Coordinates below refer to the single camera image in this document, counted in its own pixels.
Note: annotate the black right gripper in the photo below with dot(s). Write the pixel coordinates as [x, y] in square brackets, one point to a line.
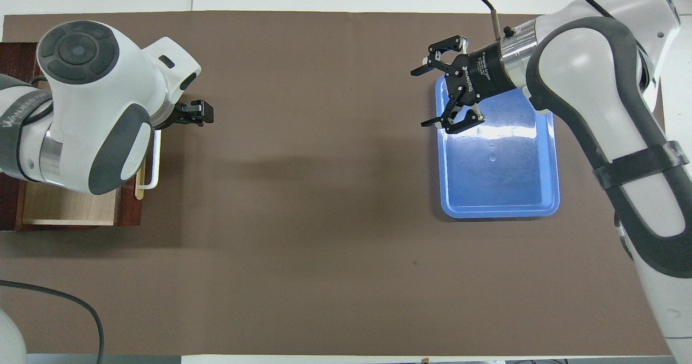
[481, 72]

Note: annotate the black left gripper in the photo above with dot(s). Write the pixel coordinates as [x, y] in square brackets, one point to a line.
[178, 115]

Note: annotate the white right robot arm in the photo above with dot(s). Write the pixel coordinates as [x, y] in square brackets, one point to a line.
[594, 66]

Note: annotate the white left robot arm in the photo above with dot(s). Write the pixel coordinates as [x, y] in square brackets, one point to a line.
[97, 99]

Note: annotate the blue plastic tray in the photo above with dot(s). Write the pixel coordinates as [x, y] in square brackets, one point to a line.
[497, 180]

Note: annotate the brown table mat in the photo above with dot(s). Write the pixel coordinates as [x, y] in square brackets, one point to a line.
[324, 191]

